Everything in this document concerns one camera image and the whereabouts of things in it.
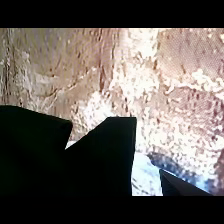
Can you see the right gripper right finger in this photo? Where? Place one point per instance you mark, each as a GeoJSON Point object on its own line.
{"type": "Point", "coordinates": [178, 186]}

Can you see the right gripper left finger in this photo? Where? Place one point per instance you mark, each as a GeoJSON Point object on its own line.
{"type": "Point", "coordinates": [103, 160]}

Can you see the black garment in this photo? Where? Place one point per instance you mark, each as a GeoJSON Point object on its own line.
{"type": "Point", "coordinates": [30, 150]}

